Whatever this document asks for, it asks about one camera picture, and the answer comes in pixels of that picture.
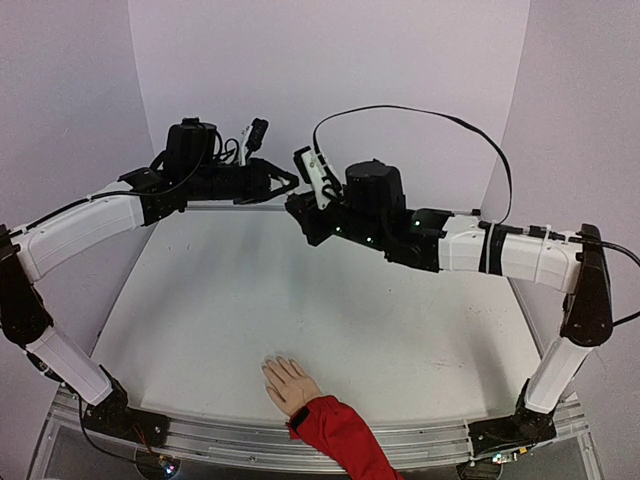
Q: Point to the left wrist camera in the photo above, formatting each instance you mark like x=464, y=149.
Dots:
x=252, y=139

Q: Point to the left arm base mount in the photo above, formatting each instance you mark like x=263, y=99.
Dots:
x=114, y=417

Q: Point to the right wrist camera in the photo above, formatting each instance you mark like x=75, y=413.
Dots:
x=321, y=176

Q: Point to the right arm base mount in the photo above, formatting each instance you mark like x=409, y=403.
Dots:
x=524, y=428

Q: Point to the circuit board with leds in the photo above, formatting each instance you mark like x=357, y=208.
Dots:
x=156, y=466

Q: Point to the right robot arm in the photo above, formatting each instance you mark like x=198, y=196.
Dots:
x=370, y=210

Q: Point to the mannequin hand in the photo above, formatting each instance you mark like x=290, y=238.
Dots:
x=290, y=382

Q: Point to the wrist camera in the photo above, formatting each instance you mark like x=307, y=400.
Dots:
x=252, y=139
x=321, y=176

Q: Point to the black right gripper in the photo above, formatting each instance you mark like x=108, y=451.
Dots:
x=308, y=215

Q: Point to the aluminium front rail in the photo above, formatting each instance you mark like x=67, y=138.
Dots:
x=268, y=446

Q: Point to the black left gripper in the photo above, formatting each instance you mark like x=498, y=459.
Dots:
x=263, y=170

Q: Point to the red jacket sleeve forearm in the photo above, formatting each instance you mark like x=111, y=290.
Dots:
x=338, y=431

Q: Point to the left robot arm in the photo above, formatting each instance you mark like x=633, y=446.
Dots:
x=194, y=166

